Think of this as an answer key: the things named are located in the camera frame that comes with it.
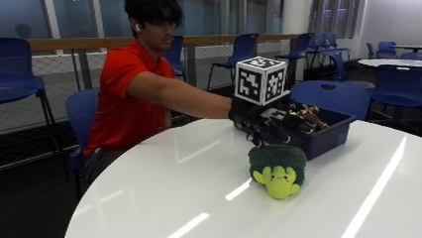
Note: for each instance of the dark blue plastic bin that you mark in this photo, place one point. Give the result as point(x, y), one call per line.
point(328, 139)

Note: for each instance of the blue chair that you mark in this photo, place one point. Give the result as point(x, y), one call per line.
point(335, 97)
point(242, 49)
point(412, 56)
point(178, 56)
point(385, 49)
point(332, 44)
point(396, 86)
point(82, 112)
point(299, 46)
point(21, 76)

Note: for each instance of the green broccoli plush toy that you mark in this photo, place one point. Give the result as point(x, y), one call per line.
point(278, 165)

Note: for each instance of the white cube of black markers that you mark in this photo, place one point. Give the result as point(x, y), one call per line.
point(259, 79)

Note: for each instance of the white round table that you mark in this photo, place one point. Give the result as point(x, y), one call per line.
point(407, 47)
point(387, 62)

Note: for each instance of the the person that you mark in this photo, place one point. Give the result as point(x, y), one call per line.
point(127, 109)

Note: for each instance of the white earbud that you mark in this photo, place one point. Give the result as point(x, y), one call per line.
point(138, 27)

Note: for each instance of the wooden railing with mesh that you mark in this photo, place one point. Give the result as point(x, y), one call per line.
point(66, 44)

